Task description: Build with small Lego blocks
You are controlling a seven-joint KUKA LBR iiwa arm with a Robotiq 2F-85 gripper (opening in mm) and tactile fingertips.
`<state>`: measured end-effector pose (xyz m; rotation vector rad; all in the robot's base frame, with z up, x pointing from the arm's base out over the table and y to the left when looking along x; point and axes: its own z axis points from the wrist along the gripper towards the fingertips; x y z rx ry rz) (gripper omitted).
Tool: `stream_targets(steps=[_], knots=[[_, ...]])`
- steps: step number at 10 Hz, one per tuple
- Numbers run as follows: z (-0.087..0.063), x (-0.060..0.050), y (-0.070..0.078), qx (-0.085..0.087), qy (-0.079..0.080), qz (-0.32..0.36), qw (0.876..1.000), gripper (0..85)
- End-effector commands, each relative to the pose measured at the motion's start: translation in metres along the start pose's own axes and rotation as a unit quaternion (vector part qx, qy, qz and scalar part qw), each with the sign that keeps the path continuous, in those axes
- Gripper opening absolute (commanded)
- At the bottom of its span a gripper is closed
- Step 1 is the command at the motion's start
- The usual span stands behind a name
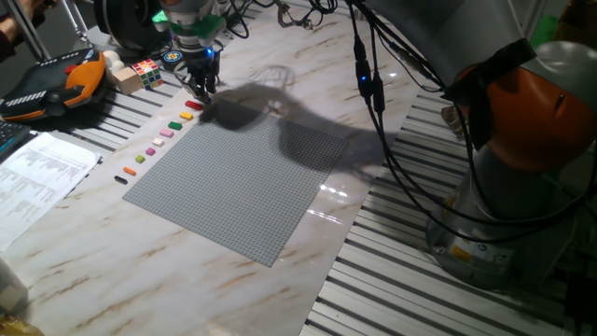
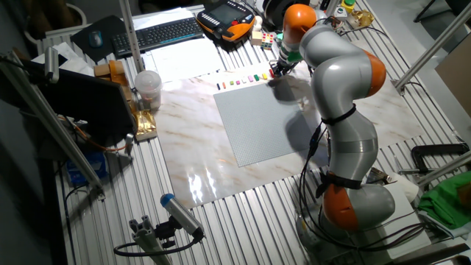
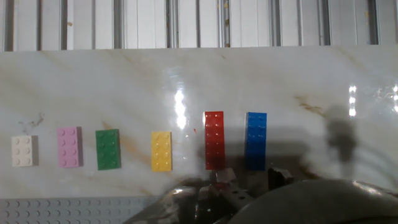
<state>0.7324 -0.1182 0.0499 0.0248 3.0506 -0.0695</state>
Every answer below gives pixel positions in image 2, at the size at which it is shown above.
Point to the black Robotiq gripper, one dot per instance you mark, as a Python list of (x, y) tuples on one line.
[(283, 67)]

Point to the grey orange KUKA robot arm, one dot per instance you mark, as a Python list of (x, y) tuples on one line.
[(342, 73)]

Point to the long red Lego brick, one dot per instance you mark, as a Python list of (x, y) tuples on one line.
[(271, 73)]

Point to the green Lego brick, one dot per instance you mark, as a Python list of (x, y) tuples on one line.
[(256, 77)]

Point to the grey Lego baseplate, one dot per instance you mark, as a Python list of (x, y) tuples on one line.
[(250, 125)]

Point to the Rubik's cube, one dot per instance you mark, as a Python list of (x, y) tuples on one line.
[(267, 41)]

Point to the plain wooden cube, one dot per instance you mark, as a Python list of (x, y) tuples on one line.
[(256, 38)]

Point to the small white figurine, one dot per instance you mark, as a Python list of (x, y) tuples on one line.
[(258, 23)]

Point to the large black spool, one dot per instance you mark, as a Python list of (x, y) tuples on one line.
[(274, 11)]

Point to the black orange teach pendant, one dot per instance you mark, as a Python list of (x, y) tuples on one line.
[(224, 16)]

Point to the white button box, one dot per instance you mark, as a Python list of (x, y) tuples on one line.
[(340, 13)]

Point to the white printed paper sheet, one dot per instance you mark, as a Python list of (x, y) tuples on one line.
[(184, 59)]

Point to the yellow box with green button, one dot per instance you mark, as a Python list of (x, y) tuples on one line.
[(347, 5)]

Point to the glossy marble pattern mat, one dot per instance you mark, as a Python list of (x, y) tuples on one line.
[(191, 121)]

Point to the crinkled gold foil object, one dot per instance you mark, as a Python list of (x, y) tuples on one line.
[(362, 17)]

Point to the black computer keyboard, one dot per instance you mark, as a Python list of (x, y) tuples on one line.
[(158, 35)]

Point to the white paper stack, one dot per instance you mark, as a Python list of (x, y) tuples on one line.
[(162, 16)]

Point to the clear plastic lidded cup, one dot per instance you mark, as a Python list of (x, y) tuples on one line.
[(148, 86)]

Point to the gold foil bag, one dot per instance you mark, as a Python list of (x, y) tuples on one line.
[(144, 125)]

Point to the aluminium profile beam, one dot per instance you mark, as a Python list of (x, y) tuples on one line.
[(434, 44), (441, 169)]

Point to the orange tape roll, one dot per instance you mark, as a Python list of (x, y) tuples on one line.
[(117, 71)]

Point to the black mouse pad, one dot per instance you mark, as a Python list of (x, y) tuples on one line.
[(110, 27)]

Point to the black clamp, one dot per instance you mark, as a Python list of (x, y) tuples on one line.
[(438, 148)]

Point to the small cardboard box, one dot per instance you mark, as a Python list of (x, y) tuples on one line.
[(101, 70)]

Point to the dark computer mouse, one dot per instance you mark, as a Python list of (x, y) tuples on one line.
[(95, 38)]

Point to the black flat monitor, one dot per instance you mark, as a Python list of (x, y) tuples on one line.
[(84, 103)]

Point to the green cloth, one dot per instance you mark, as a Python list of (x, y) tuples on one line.
[(445, 198)]

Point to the loose white paper sheets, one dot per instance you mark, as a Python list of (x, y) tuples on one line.
[(70, 60)]

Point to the blue box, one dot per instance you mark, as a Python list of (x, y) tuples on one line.
[(86, 167)]

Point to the long slanted aluminium beam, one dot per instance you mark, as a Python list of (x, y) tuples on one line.
[(48, 117)]

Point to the green printed wrist mount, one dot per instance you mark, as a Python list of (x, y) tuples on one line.
[(294, 57)]

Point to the upright aluminium profile post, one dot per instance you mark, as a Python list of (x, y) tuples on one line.
[(130, 37)]

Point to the silver camera with blue cap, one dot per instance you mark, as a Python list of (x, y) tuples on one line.
[(180, 213)]

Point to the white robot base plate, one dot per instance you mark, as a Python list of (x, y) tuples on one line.
[(404, 217)]

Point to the short aluminium profile mount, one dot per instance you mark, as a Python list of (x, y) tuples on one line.
[(147, 239)]

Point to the silver bar camera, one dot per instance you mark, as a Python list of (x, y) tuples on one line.
[(51, 64)]

